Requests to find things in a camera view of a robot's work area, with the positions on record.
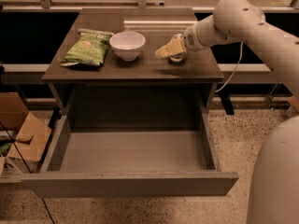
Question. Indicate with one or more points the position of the brown cardboard box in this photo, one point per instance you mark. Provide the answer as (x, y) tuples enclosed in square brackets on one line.
[(26, 134)]

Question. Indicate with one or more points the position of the grey cabinet with top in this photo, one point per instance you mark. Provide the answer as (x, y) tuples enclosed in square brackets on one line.
[(162, 69)]

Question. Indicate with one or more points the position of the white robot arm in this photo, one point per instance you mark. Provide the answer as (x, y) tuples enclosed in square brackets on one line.
[(240, 21)]

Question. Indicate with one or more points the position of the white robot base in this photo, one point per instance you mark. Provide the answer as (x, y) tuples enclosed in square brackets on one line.
[(274, 188)]

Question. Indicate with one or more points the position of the white ceramic bowl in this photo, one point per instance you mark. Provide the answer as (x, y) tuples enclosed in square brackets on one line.
[(127, 45)]

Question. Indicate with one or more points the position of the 7up soda can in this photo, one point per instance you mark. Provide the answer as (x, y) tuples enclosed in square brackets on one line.
[(178, 57)]

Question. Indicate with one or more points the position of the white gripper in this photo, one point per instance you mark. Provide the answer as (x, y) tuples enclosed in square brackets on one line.
[(191, 40)]

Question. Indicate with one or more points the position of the green chip bag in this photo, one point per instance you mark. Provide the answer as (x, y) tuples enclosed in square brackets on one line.
[(90, 49)]

